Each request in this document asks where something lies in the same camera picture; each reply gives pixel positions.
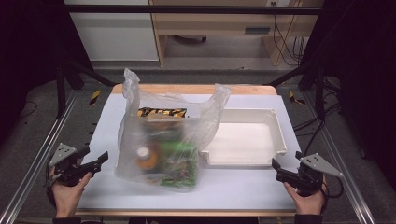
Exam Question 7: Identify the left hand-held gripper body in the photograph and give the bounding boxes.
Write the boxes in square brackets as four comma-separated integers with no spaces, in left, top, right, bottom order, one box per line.
[46,142,94,188]

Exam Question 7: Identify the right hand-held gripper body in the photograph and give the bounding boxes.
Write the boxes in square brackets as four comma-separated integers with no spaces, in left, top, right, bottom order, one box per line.
[292,152,344,198]

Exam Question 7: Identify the clear plastic bag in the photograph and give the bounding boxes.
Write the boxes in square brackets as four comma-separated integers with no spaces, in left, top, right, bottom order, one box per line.
[114,67,232,190]

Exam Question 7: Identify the white plastic tray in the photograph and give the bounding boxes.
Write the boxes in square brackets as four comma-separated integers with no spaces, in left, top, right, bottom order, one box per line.
[199,107,288,167]

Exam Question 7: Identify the orange juice bottle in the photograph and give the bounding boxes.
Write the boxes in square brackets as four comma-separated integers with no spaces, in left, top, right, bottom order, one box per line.
[134,146,162,172]

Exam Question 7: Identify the yellow black chips bag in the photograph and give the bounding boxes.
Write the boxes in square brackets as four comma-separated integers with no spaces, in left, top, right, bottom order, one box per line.
[136,106,188,119]

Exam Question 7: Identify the green seaweed packet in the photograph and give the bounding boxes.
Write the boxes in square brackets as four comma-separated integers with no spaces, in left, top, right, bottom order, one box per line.
[158,139,200,189]

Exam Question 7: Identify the person's right hand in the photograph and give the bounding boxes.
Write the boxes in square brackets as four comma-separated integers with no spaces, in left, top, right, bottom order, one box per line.
[283,175,328,217]

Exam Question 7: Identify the person's left hand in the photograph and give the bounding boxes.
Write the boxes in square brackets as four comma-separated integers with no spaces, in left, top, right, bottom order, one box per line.
[50,171,93,218]

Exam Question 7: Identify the white table mat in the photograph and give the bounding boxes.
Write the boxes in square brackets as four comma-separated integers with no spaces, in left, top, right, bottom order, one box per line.
[76,92,303,211]

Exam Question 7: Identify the yellow black tape piece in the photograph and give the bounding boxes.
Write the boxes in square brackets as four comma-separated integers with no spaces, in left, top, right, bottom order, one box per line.
[288,91,306,105]
[89,89,103,106]

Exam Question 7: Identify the black metal stand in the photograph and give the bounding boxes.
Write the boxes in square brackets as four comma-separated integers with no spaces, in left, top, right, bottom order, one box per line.
[55,59,117,119]
[267,62,328,120]

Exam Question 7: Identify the black curtain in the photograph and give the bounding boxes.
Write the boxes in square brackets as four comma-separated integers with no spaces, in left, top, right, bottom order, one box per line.
[0,0,92,144]
[300,0,396,190]

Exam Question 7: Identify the white cabinet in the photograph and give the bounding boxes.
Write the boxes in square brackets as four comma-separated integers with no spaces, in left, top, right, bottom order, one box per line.
[64,0,160,62]

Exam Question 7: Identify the wooden desk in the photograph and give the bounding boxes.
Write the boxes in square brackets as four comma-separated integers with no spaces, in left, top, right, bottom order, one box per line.
[148,0,325,67]

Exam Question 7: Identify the aluminium rail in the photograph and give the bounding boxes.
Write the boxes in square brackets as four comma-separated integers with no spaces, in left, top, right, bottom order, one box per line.
[303,91,377,224]
[0,90,79,224]

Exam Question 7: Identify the black floor cables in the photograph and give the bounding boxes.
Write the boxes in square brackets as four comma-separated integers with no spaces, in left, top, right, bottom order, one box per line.
[292,77,341,157]

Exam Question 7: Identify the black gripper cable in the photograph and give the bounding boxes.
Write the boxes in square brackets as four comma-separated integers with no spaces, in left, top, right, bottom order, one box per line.
[322,175,346,200]

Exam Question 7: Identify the thin black floor cable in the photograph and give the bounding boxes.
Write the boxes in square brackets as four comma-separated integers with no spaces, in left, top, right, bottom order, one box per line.
[18,101,38,119]

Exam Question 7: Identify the black desk cables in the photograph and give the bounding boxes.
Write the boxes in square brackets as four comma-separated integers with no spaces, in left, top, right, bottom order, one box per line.
[272,2,308,67]

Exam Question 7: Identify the black horizontal frame bar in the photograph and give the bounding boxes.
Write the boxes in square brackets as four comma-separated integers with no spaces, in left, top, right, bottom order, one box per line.
[64,4,322,15]

